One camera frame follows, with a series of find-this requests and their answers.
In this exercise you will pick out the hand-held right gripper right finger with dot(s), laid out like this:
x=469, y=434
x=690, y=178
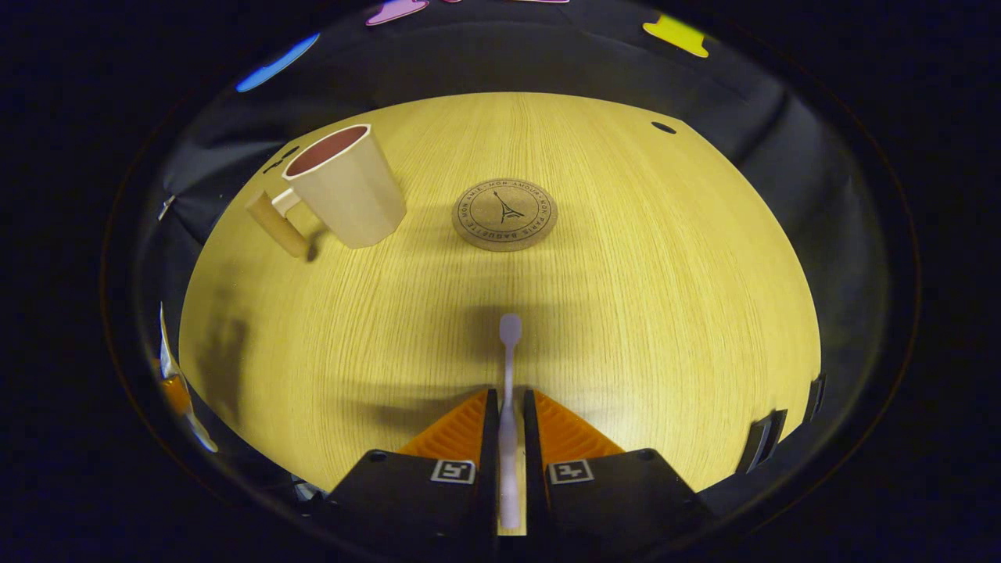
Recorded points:
x=533, y=469

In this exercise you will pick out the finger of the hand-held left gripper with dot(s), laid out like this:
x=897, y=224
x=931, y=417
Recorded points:
x=177, y=395

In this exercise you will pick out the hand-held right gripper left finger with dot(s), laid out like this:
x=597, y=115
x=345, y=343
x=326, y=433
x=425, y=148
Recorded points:
x=489, y=469

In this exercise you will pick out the white toothbrush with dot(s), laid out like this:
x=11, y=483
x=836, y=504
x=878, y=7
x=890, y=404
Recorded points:
x=510, y=438

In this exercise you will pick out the round cork coaster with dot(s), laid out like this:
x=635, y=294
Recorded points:
x=504, y=215

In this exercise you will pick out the white cloth clip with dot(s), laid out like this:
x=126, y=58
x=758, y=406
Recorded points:
x=166, y=207

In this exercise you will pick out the black desk edge clamp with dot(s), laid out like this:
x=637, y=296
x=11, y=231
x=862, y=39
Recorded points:
x=757, y=442
x=815, y=397

